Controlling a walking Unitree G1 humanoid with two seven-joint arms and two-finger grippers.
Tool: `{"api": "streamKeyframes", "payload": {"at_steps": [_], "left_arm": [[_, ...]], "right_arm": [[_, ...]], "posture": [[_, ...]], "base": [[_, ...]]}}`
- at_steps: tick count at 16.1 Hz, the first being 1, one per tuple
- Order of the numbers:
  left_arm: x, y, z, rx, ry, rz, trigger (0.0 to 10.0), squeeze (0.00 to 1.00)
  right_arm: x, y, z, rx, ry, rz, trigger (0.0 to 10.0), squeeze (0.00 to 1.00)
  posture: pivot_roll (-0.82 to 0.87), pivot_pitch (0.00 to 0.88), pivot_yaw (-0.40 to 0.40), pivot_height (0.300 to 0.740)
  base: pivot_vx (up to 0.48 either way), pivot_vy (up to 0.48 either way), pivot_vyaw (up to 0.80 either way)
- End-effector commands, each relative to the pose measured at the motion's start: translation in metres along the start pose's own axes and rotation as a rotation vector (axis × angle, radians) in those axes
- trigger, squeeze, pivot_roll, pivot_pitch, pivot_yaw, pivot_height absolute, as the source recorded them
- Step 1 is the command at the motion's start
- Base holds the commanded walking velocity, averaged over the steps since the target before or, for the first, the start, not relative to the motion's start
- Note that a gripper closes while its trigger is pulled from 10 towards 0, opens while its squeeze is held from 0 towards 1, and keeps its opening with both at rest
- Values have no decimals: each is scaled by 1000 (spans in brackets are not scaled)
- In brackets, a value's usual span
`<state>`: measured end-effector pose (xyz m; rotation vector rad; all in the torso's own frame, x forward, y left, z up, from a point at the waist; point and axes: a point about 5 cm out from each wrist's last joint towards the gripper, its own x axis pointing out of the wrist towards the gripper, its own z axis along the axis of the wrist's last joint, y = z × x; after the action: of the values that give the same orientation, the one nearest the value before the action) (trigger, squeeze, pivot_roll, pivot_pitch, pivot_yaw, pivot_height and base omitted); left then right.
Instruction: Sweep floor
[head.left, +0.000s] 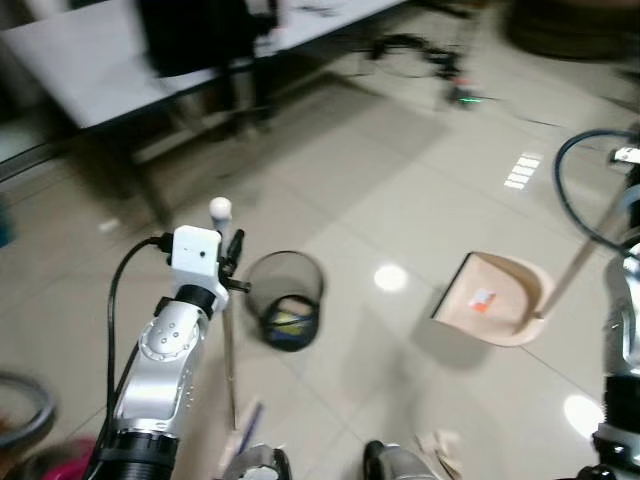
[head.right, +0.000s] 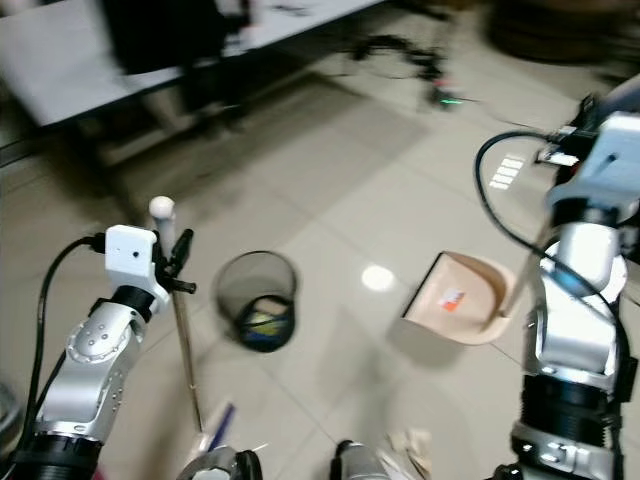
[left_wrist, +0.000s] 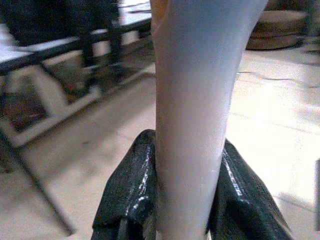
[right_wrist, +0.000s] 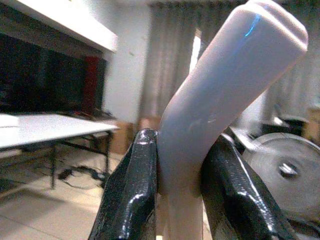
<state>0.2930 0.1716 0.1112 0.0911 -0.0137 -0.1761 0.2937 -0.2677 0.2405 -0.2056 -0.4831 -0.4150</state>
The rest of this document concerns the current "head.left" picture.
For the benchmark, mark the brown round basket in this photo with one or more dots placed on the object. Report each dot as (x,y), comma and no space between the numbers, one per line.
(570,25)

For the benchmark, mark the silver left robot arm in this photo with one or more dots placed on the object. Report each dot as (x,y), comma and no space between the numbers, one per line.
(165,355)

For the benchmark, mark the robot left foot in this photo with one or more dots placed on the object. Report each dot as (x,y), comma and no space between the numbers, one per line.
(260,465)

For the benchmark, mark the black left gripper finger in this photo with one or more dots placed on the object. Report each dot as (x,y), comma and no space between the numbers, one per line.
(238,248)
(240,286)

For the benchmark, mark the white table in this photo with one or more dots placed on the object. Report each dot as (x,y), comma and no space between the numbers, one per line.
(70,70)

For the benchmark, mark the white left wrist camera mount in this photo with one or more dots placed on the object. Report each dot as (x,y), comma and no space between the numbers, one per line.
(195,255)

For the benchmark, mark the crumpled beige paper scrap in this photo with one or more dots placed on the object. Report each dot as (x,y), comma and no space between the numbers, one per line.
(442,450)

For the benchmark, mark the black chair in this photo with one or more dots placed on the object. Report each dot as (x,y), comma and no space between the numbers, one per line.
(200,35)

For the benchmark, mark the black mesh wastebasket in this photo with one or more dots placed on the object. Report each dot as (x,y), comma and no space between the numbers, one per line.
(285,305)

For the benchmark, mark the pink object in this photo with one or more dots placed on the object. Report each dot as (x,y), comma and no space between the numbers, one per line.
(45,462)

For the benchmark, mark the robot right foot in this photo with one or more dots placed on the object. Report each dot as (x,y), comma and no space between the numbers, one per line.
(400,463)

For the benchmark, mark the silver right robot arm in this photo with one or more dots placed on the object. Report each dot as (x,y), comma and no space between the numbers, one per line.
(625,330)

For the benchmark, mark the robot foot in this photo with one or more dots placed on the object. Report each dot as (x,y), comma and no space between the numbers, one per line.
(400,463)
(260,465)

